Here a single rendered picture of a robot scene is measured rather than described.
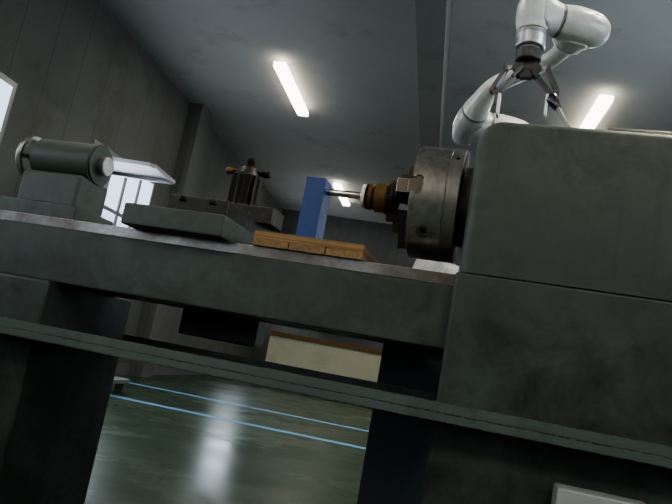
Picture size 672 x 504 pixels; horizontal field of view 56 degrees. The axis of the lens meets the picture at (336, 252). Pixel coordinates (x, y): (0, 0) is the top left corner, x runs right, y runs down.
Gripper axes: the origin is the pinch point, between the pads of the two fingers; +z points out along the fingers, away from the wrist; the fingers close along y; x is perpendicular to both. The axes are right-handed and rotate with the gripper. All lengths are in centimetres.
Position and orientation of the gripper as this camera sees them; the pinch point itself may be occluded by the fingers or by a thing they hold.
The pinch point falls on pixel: (520, 113)
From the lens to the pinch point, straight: 197.0
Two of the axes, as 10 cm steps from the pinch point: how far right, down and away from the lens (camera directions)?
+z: -1.7, 9.7, -1.7
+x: -3.1, -2.2, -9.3
